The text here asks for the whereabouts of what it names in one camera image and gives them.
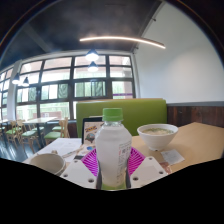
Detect beige patterned paper cup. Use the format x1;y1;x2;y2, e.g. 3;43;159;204
29;152;67;177

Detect white ceramic bowl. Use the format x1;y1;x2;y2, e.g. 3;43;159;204
136;123;179;152

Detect wooden dining table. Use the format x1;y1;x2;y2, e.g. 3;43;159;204
22;116;58;148

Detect dark pendant ceiling lamps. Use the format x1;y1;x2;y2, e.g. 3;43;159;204
11;48;100;88

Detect small reddish packet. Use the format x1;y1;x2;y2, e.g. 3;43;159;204
159;161;173;175

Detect black tablet with stickers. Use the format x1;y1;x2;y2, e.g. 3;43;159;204
81;115;105;146

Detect white paper receipt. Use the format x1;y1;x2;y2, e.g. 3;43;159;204
160;148;185;166

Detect white printed paper sheet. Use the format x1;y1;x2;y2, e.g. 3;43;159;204
36;137;84;164

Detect green-capped clear drink bottle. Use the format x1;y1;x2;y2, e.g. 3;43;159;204
94;107;133;192

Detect large dark-framed window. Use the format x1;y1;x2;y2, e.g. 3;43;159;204
0;54;136;121

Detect green-seated wooden chairs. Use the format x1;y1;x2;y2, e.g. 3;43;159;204
0;117;70;151

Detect green upholstered bench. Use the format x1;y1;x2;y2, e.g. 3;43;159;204
75;98;168;138

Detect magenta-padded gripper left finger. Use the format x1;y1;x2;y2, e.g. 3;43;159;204
60;147;103;190

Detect long curved light strip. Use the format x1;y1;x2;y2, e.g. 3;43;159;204
79;35;167;50

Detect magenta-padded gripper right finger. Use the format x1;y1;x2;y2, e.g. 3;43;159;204
125;146;169;190

